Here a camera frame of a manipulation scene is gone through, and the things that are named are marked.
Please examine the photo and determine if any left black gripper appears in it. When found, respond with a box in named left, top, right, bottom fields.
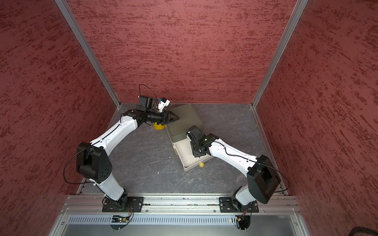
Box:
left=146, top=110, right=179, bottom=125

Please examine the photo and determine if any white drawer yellow knob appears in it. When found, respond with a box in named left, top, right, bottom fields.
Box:
left=172, top=138, right=213, bottom=172

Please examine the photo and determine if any olive green drawer cabinet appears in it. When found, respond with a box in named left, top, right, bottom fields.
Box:
left=167, top=104, right=203, bottom=143

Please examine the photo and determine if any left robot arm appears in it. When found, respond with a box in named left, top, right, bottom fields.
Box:
left=76, top=109, right=180, bottom=212

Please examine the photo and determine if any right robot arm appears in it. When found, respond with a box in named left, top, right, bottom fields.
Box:
left=187, top=131, right=281, bottom=206

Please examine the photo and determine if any yellow pen cup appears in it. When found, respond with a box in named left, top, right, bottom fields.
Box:
left=153, top=123, right=165, bottom=130

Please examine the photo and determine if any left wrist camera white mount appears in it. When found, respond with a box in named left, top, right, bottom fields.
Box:
left=157, top=97, right=170, bottom=113

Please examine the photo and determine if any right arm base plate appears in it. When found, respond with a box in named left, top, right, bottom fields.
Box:
left=219, top=197, right=259, bottom=213

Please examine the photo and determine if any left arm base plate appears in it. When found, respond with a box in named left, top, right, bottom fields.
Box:
left=102, top=196, right=144, bottom=213

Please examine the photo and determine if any left aluminium corner post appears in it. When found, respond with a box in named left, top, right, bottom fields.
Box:
left=55, top=0, right=122, bottom=109

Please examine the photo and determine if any aluminium corner post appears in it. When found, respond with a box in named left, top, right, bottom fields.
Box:
left=252, top=0, right=308, bottom=109
left=55, top=0, right=122, bottom=109

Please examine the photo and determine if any aluminium front rail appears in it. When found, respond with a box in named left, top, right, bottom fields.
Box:
left=60, top=193, right=302, bottom=215

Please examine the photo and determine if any right aluminium corner post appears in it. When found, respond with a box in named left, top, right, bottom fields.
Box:
left=252, top=0, right=308, bottom=109

